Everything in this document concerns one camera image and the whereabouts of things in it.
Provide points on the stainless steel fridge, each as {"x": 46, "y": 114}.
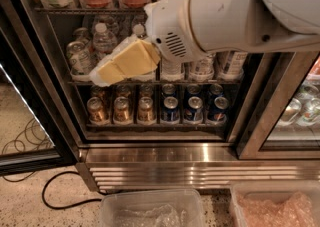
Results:
{"x": 260, "y": 139}

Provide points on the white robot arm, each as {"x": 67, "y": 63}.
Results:
{"x": 255, "y": 26}

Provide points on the left blue pepsi can front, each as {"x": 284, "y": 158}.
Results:
{"x": 170, "y": 112}

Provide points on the middle gold can front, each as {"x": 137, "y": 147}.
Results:
{"x": 122, "y": 111}

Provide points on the silver can right compartment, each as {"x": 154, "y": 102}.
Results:
{"x": 310, "y": 113}

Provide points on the right brown tea bottle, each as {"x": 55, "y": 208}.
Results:
{"x": 230, "y": 65}

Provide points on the open glass fridge door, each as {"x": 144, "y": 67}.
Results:
{"x": 32, "y": 62}

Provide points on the right water bottle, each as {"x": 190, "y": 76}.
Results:
{"x": 171, "y": 71}

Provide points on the silver can middle shelf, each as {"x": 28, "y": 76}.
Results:
{"x": 81, "y": 61}

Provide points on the middle water bottle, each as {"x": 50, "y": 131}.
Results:
{"x": 139, "y": 31}

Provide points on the left water bottle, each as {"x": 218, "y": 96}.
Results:
{"x": 104, "y": 41}

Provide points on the water bottle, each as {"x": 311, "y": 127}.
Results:
{"x": 139, "y": 31}
{"x": 171, "y": 71}
{"x": 104, "y": 41}

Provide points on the right gold can front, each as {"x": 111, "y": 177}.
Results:
{"x": 145, "y": 113}

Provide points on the clear plastic bin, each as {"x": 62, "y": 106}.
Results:
{"x": 158, "y": 208}

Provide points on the middle blue pepsi can front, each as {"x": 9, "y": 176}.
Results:
{"x": 193, "y": 111}

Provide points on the bin with pink bubble wrap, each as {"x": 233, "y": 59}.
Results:
{"x": 275, "y": 204}

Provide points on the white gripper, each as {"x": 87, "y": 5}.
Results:
{"x": 168, "y": 26}

